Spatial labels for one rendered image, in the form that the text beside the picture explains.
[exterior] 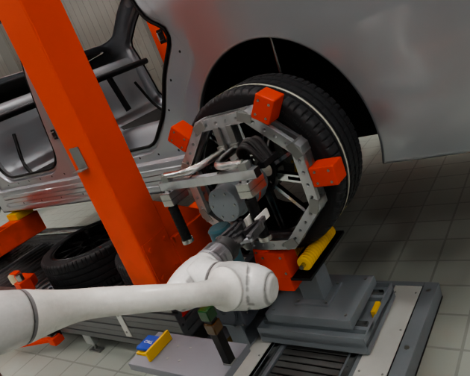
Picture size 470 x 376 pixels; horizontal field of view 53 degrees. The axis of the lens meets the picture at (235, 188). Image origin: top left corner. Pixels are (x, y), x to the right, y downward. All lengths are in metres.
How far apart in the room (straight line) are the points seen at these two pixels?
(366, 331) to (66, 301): 1.27
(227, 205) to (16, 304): 0.87
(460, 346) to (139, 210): 1.34
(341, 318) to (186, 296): 1.03
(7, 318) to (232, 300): 0.46
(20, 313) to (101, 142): 1.04
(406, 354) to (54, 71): 1.62
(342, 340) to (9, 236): 2.56
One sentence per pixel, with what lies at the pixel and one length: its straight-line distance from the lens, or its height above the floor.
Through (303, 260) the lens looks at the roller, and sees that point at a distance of 1.77.
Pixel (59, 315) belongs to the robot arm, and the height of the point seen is 1.02.
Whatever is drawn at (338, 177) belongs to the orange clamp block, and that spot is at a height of 0.84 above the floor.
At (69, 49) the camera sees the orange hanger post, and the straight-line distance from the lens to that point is 1.86.
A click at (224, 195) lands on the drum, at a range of 1.58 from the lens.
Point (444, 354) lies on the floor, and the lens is 2.05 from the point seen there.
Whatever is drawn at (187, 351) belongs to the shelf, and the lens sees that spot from 1.71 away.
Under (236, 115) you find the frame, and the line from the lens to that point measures 1.60.
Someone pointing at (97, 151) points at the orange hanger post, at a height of 1.15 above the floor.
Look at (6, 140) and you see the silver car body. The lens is 3.91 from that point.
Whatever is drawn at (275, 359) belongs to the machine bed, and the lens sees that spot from 2.14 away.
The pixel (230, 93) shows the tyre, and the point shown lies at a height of 1.17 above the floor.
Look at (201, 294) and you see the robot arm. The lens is 1.03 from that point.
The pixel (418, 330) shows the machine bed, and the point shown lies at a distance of 2.05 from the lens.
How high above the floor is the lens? 1.37
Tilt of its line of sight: 17 degrees down
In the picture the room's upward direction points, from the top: 22 degrees counter-clockwise
